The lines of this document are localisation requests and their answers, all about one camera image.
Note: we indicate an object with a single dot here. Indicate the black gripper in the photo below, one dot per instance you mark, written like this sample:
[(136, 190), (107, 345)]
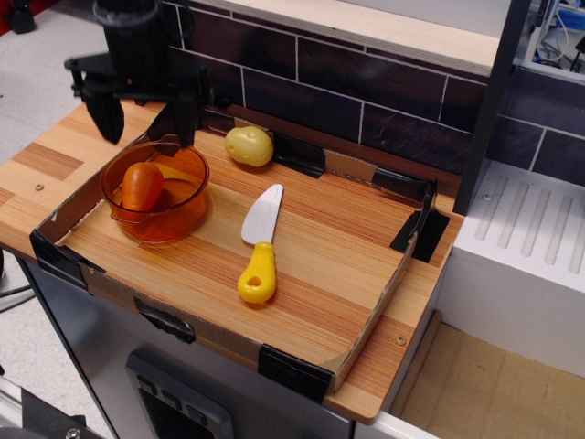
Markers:
[(141, 63)]

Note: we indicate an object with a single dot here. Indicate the orange plastic toy carrot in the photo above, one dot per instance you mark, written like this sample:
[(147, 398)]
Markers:
[(142, 186)]

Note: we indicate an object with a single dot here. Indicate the transparent orange plastic pot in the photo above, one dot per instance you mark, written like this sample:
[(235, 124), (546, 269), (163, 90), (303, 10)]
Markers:
[(183, 203)]

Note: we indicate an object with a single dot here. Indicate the yellow toy potato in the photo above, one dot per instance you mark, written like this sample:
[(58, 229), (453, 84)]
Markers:
[(249, 145)]

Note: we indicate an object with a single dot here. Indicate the grey toy oven door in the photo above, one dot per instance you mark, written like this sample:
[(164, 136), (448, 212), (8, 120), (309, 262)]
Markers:
[(172, 408)]

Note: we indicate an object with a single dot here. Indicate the white toy sink drainboard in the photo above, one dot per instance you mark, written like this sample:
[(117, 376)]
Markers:
[(515, 276)]

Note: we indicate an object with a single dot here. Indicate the yellow handled toy knife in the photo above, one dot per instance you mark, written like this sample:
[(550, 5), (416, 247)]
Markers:
[(257, 283)]

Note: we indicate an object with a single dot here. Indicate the dark grey vertical post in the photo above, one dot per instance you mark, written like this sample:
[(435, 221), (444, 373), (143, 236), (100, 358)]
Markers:
[(500, 73)]

